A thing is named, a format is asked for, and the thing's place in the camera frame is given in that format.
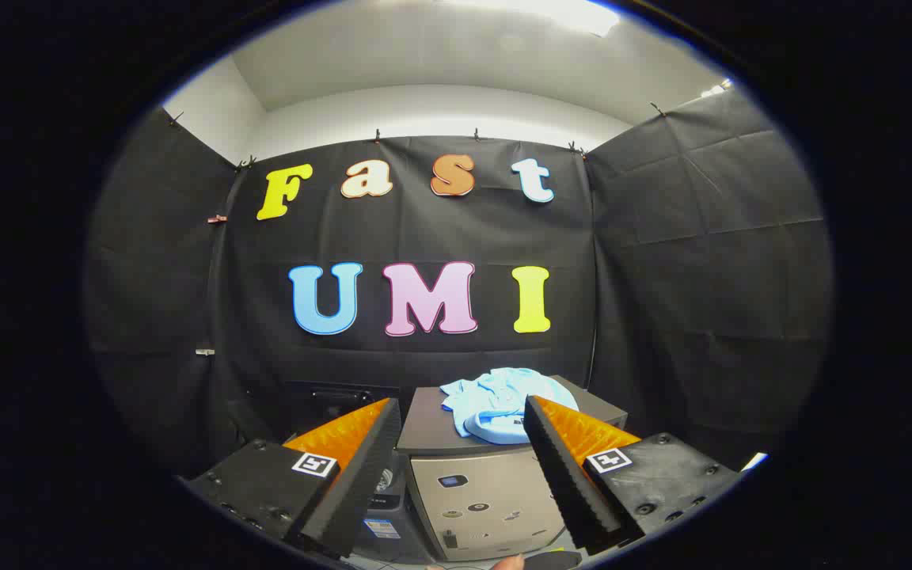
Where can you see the light blue button shirt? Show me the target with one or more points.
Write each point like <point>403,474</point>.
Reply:
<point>495,396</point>

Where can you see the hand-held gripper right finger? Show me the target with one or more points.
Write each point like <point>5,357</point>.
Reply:
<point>563,475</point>

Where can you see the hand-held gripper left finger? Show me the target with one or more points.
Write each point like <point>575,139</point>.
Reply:
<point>361,475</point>

